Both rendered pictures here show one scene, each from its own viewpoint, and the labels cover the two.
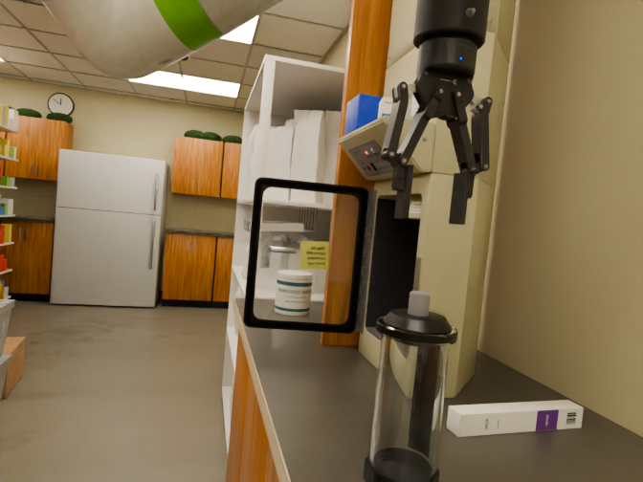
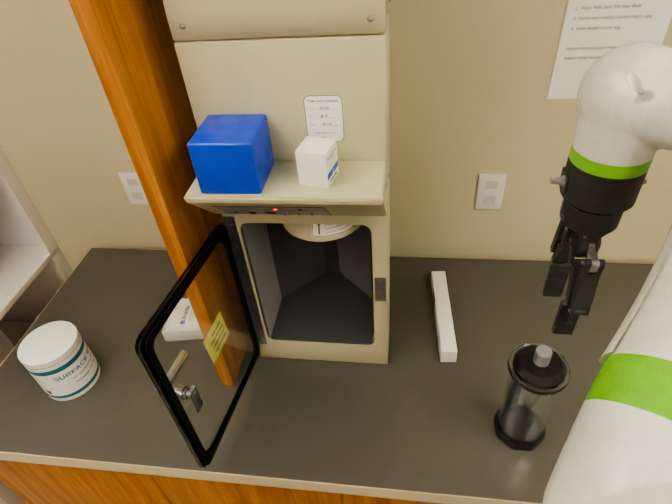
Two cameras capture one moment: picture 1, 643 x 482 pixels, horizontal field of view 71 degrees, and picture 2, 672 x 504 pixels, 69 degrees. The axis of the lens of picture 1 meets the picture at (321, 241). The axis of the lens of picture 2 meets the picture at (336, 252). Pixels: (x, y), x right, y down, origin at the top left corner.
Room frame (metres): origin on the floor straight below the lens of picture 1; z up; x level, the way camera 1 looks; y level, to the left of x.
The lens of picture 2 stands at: (0.70, 0.48, 1.93)
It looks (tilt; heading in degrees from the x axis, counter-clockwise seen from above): 41 degrees down; 295
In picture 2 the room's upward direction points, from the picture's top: 5 degrees counter-clockwise
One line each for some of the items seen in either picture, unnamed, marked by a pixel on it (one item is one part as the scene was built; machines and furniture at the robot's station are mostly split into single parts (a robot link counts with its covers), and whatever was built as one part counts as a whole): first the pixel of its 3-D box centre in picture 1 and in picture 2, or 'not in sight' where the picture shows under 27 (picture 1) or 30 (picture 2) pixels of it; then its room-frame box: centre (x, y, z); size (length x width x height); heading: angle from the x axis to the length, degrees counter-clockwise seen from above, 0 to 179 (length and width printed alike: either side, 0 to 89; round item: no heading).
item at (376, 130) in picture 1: (378, 153); (291, 203); (1.06, -0.11, 1.46); 0.32 x 0.11 x 0.10; 15
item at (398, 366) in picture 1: (409, 401); (528, 398); (0.60, -0.14, 1.06); 0.11 x 0.11 x 0.21
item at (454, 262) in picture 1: (442, 217); (315, 205); (1.10, -0.29, 1.33); 0.32 x 0.25 x 0.77; 15
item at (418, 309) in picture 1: (417, 316); (540, 361); (0.60, -0.14, 1.18); 0.09 x 0.09 x 0.07
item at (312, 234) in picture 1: (306, 256); (212, 348); (1.20, 0.04, 1.19); 0.30 x 0.01 x 0.40; 97
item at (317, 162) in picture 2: (390, 114); (317, 162); (1.01, -0.13, 1.54); 0.05 x 0.05 x 0.06; 2
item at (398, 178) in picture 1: (392, 170); (574, 315); (0.59, -0.08, 1.37); 0.03 x 0.01 x 0.05; 104
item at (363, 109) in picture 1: (369, 119); (233, 153); (1.14, -0.09, 1.56); 0.10 x 0.10 x 0.09; 15
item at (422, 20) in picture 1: (448, 27); (598, 179); (0.61, -0.14, 1.57); 0.12 x 0.09 x 0.06; 14
